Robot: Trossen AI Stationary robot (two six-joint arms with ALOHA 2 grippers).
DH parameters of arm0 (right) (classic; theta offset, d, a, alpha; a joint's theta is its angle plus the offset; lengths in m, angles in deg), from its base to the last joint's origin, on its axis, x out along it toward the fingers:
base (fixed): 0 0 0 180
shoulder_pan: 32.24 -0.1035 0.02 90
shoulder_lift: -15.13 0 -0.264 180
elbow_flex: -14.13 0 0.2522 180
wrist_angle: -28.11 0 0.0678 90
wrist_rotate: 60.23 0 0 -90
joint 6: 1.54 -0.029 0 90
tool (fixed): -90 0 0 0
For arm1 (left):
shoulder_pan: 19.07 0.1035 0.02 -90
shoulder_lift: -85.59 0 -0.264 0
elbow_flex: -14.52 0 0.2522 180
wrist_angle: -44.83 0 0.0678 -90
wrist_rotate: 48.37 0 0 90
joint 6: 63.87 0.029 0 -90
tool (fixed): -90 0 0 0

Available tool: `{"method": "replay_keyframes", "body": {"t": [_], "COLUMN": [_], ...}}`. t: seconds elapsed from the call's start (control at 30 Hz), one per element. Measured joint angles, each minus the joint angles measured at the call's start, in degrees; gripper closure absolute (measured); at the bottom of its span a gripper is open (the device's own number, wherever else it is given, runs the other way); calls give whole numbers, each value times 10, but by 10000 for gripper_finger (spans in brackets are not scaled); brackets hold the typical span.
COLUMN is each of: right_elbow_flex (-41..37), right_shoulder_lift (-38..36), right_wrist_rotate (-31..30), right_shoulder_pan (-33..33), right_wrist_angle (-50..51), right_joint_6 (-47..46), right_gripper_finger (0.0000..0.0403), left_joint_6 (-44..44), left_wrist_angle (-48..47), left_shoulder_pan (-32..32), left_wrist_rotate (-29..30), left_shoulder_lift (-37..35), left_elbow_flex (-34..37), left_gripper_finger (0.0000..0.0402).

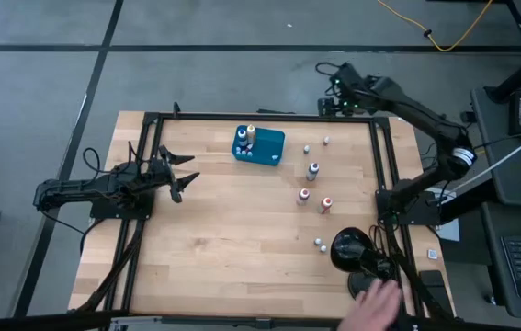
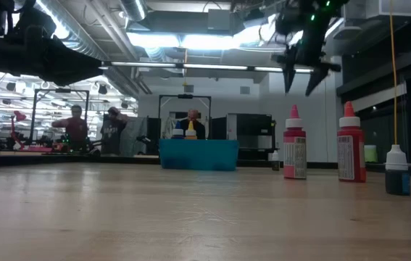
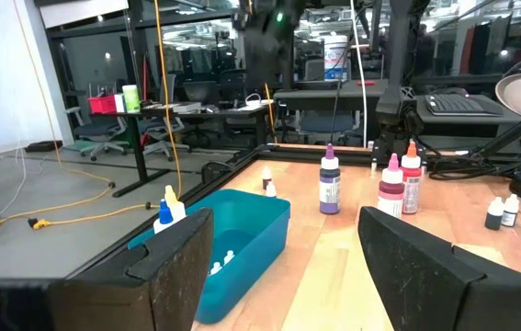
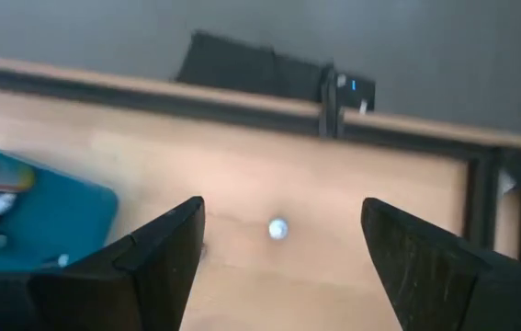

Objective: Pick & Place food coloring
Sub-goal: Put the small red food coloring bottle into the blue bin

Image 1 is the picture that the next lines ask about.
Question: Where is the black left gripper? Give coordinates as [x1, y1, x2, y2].
[124, 144, 201, 204]

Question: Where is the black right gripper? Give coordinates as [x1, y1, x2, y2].
[317, 62, 383, 116]

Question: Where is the blue plastic bin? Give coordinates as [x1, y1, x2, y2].
[231, 124, 287, 167]

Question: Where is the black desk lamp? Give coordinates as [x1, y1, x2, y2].
[330, 226, 399, 300]

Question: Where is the white paper sheet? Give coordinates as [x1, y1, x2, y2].
[425, 186, 461, 243]

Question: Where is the white rod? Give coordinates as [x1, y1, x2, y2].
[450, 124, 521, 194]

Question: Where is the flat black phone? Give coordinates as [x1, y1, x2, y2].
[418, 269, 448, 302]

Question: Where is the dark gray side desk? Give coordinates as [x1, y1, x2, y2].
[469, 85, 521, 208]

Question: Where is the person's hand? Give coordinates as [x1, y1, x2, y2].
[336, 278, 404, 331]

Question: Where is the black aluminium table frame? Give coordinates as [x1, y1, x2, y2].
[69, 103, 457, 323]

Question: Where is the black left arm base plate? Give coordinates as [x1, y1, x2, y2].
[89, 190, 156, 221]

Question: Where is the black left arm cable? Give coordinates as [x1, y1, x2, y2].
[82, 146, 106, 175]

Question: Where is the yellow extension cable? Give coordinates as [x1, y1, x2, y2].
[377, 0, 494, 52]

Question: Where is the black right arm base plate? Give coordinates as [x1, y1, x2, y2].
[376, 188, 441, 226]

